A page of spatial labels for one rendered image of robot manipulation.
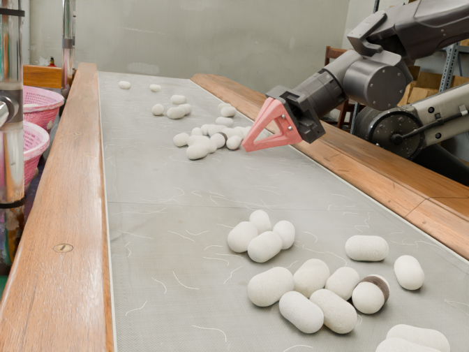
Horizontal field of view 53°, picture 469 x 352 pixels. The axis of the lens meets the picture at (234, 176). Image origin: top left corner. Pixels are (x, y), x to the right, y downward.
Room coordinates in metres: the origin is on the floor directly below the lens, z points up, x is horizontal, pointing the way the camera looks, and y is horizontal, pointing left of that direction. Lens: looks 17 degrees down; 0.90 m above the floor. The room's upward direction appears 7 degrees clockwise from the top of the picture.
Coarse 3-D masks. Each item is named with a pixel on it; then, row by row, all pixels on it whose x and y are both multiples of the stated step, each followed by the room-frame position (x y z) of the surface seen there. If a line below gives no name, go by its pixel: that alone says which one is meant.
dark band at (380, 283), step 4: (368, 276) 0.29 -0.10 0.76; (372, 276) 0.29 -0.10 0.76; (364, 280) 0.28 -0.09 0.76; (368, 280) 0.28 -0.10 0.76; (372, 280) 0.28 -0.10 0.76; (376, 280) 0.28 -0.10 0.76; (380, 280) 0.28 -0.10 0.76; (376, 284) 0.28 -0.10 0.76; (380, 284) 0.28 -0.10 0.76; (384, 284) 0.28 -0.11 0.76; (380, 288) 0.27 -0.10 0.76; (384, 288) 0.28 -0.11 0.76; (388, 288) 0.28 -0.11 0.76; (384, 292) 0.27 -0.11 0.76; (388, 292) 0.28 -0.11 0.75; (384, 296) 0.27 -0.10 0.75; (388, 296) 0.28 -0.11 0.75; (384, 304) 0.27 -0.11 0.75; (380, 308) 0.27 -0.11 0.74
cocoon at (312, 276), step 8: (304, 264) 0.30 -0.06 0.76; (312, 264) 0.29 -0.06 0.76; (320, 264) 0.30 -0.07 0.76; (296, 272) 0.29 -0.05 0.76; (304, 272) 0.28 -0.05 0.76; (312, 272) 0.28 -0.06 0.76; (320, 272) 0.29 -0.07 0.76; (328, 272) 0.30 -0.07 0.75; (296, 280) 0.28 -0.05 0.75; (304, 280) 0.28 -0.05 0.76; (312, 280) 0.28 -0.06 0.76; (320, 280) 0.28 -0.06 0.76; (296, 288) 0.28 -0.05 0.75; (304, 288) 0.28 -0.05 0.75; (312, 288) 0.28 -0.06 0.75; (320, 288) 0.28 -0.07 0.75; (304, 296) 0.28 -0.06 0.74
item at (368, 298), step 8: (384, 280) 0.29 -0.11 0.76; (360, 288) 0.27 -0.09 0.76; (368, 288) 0.27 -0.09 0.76; (376, 288) 0.27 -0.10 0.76; (352, 296) 0.27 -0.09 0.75; (360, 296) 0.27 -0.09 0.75; (368, 296) 0.27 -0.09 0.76; (376, 296) 0.27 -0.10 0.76; (360, 304) 0.27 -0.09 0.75; (368, 304) 0.27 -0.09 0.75; (376, 304) 0.27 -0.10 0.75; (368, 312) 0.27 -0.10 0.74
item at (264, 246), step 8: (272, 232) 0.34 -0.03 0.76; (256, 240) 0.33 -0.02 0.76; (264, 240) 0.33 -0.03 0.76; (272, 240) 0.33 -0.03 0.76; (280, 240) 0.34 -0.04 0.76; (248, 248) 0.33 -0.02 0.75; (256, 248) 0.32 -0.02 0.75; (264, 248) 0.32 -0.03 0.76; (272, 248) 0.33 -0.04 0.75; (280, 248) 0.34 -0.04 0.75; (256, 256) 0.32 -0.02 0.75; (264, 256) 0.32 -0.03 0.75; (272, 256) 0.33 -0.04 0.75
